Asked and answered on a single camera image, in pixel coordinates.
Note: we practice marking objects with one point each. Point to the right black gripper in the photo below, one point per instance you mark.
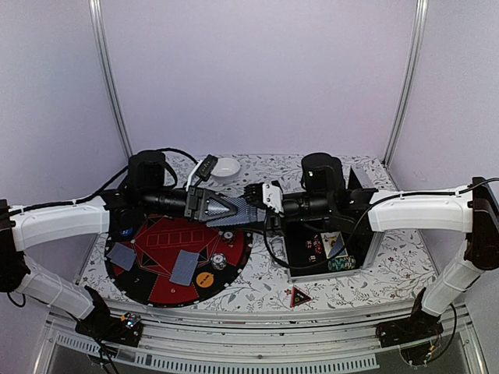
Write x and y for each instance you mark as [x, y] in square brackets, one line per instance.
[267, 224]

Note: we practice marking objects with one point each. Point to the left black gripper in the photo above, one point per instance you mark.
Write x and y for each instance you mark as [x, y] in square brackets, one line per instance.
[194, 208]

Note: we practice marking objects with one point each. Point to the red black 100 chip stack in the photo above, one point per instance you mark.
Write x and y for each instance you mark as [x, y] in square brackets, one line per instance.
[229, 237]

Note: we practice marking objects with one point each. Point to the dealt blue playing cards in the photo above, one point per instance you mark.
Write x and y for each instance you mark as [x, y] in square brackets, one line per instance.
[184, 268]

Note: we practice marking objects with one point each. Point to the orange big blind button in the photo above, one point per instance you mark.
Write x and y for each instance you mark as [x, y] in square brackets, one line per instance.
[204, 280]

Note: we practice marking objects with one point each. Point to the blue small blind button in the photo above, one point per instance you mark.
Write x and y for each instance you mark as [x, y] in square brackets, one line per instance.
[126, 232]

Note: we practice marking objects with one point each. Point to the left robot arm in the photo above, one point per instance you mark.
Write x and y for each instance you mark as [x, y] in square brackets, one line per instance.
[108, 211]

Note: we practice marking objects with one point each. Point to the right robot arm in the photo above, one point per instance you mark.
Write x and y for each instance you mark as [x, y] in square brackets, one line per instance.
[436, 243]

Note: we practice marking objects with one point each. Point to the round red black poker mat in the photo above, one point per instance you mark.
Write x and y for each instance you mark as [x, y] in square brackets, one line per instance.
[170, 263]

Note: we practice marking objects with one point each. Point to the red dice group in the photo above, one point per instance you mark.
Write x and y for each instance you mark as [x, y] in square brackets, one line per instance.
[314, 249]

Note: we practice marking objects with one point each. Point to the white ceramic bowl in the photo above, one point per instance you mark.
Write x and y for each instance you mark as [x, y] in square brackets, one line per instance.
[226, 169]

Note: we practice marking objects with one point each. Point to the boxed card deck ace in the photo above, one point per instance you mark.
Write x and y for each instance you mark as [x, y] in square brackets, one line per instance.
[333, 244]

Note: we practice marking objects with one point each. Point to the aluminium poker chip case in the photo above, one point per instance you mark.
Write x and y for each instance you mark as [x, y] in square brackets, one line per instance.
[360, 241]

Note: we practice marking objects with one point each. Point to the lower poker chip row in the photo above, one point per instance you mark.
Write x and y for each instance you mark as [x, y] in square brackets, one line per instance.
[341, 264]

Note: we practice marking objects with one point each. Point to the red black triangle card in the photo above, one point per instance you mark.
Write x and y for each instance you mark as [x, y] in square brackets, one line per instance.
[298, 297]

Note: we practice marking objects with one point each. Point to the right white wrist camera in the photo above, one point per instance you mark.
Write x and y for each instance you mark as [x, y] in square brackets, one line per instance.
[265, 196]

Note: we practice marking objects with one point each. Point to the front aluminium rail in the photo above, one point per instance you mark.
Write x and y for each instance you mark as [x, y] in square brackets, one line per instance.
[323, 341]

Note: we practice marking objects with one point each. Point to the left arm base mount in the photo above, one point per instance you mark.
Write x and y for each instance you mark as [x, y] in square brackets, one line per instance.
[125, 330]

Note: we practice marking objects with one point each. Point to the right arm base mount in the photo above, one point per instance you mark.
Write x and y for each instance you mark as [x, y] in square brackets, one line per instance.
[419, 325]

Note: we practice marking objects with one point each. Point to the right aluminium frame post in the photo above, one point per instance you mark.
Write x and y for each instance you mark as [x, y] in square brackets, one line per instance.
[415, 46]

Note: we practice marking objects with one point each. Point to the aluminium frame post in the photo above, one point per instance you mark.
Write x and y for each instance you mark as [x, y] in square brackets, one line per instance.
[97, 23]
[415, 46]

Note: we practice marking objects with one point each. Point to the left aluminium frame post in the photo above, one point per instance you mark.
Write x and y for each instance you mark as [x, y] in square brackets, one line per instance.
[97, 23]

